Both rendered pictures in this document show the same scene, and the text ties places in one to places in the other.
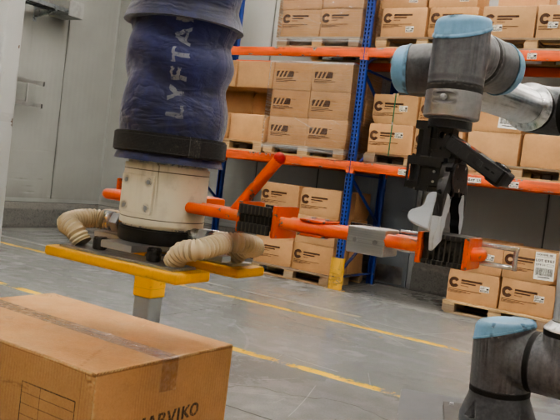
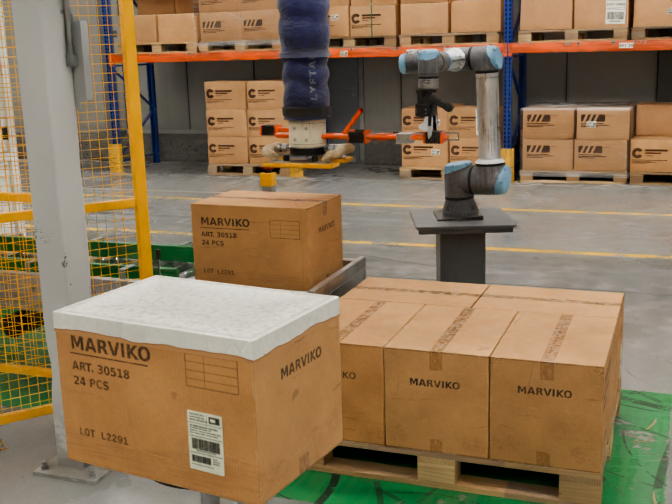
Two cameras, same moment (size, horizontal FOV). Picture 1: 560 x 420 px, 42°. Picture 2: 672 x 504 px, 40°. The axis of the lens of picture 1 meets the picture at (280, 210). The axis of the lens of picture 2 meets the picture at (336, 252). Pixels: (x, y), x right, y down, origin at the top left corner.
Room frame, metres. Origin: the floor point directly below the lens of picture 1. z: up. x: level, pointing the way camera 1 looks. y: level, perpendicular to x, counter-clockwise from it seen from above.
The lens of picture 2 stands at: (-2.75, 0.90, 1.65)
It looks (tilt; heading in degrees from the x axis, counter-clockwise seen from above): 13 degrees down; 349
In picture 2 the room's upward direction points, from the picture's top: 2 degrees counter-clockwise
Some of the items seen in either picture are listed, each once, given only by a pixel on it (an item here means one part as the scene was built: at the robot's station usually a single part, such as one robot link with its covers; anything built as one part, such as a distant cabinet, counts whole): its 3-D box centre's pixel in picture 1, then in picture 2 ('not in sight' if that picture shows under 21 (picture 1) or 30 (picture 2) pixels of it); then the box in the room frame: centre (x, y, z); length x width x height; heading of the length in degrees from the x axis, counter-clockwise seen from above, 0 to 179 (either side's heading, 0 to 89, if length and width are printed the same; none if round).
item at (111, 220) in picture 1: (160, 234); (308, 149); (1.48, 0.24, 1.18); 0.34 x 0.25 x 0.06; 59
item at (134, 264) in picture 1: (125, 255); (300, 161); (1.40, 0.28, 1.14); 0.34 x 0.10 x 0.05; 59
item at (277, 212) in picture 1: (267, 219); (359, 136); (1.35, 0.02, 1.24); 0.10 x 0.08 x 0.06; 149
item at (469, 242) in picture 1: (448, 250); (434, 137); (1.17, -0.28, 1.24); 0.08 x 0.07 x 0.05; 59
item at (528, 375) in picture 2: not in sight; (465, 359); (0.79, -0.29, 0.34); 1.20 x 1.00 x 0.40; 58
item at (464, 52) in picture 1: (460, 54); (428, 63); (1.19, -0.26, 1.56); 0.10 x 0.09 x 0.12; 139
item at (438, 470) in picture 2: not in sight; (465, 420); (0.79, -0.29, 0.07); 1.20 x 1.00 x 0.14; 58
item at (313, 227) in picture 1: (276, 216); (356, 133); (1.48, 0.01, 1.25); 0.93 x 0.30 x 0.04; 59
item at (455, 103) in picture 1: (451, 107); (428, 84); (1.19, -0.26, 1.47); 0.10 x 0.09 x 0.05; 148
